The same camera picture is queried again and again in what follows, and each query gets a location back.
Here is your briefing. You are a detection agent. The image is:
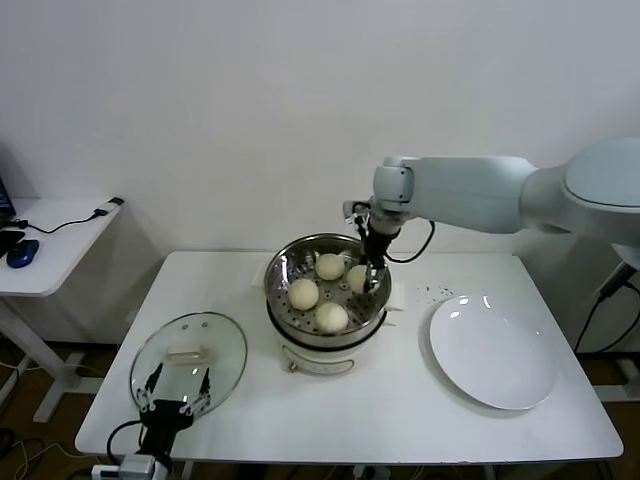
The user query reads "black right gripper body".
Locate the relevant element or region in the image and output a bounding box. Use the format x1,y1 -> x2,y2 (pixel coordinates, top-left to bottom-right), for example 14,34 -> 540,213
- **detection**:
360,227 -> 396,264

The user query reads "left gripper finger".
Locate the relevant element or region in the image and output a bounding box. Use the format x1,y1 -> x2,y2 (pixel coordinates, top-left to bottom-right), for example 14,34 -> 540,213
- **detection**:
179,366 -> 213,416
134,362 -> 165,412

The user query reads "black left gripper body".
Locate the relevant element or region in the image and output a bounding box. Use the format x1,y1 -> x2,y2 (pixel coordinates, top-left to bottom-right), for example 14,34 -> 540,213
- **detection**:
138,398 -> 196,459

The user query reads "white steamed baozi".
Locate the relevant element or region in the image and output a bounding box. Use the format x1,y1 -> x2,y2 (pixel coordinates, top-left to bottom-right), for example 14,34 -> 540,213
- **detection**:
313,302 -> 350,335
287,278 -> 320,311
345,264 -> 374,295
314,252 -> 346,281

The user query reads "glass pot lid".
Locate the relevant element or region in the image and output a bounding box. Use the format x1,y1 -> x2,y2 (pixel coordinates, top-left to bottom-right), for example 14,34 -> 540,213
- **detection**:
129,311 -> 248,416

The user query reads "stainless steel steamer basket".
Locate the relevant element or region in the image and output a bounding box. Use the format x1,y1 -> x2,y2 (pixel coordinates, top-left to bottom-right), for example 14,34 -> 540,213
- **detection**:
251,232 -> 407,339

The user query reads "white electric cooker pot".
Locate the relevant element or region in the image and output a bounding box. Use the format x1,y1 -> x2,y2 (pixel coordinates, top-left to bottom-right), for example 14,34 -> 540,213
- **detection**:
267,299 -> 404,379

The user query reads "white round plate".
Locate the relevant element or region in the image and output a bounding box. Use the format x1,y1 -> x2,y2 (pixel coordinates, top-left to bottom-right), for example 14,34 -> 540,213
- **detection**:
424,293 -> 557,412

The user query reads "white side desk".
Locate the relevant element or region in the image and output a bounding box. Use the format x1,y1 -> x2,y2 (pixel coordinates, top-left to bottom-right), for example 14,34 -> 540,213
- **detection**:
0,198 -> 124,424

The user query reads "blue computer mouse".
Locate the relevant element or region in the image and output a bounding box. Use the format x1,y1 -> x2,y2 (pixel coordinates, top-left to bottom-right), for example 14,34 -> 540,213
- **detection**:
5,239 -> 40,270

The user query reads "black laptop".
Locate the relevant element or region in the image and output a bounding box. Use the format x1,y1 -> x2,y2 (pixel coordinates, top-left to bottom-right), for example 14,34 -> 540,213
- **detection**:
0,177 -> 26,256

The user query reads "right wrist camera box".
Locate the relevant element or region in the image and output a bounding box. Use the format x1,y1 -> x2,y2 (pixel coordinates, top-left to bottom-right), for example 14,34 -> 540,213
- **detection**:
342,199 -> 372,226

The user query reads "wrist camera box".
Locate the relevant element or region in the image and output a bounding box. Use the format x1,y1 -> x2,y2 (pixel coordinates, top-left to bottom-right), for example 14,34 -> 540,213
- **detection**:
118,454 -> 157,480
342,199 -> 372,226

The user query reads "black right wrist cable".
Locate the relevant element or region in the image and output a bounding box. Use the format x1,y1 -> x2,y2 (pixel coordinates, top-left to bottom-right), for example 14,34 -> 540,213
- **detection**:
382,219 -> 436,264

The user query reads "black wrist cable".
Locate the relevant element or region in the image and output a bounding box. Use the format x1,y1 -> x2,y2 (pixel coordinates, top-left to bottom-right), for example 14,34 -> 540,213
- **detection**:
382,219 -> 436,264
107,418 -> 146,464

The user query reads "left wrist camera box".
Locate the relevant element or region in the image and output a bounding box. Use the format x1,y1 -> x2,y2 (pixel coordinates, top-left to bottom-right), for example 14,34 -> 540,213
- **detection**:
118,454 -> 157,480

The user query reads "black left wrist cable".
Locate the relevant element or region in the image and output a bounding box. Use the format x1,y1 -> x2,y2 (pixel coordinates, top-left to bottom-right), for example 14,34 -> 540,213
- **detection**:
107,418 -> 146,464

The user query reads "black adapter cable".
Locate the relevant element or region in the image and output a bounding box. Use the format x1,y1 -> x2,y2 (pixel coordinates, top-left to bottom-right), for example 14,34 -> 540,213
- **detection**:
14,197 -> 125,235

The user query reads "black hanging cable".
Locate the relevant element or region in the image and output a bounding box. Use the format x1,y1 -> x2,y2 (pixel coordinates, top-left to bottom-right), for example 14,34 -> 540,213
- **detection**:
572,264 -> 636,354

